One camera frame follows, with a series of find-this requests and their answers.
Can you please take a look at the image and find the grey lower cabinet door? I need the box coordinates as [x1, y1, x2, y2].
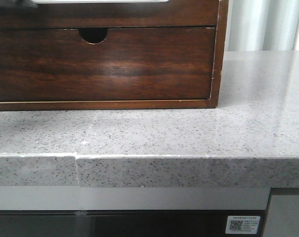
[263, 188, 299, 237]

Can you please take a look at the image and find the white curtain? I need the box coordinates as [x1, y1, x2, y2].
[225, 0, 299, 51]

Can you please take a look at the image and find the dark wooden drawer cabinet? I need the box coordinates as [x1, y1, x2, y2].
[0, 0, 228, 111]

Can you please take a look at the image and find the black glass oven door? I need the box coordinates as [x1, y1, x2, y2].
[0, 210, 266, 237]

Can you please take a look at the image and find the white QR code sticker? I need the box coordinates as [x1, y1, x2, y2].
[225, 216, 261, 235]

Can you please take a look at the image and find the dark wooden drawer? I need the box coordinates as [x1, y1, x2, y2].
[0, 27, 215, 102]

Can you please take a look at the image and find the white tray on cabinet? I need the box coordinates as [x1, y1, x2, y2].
[33, 0, 169, 4]

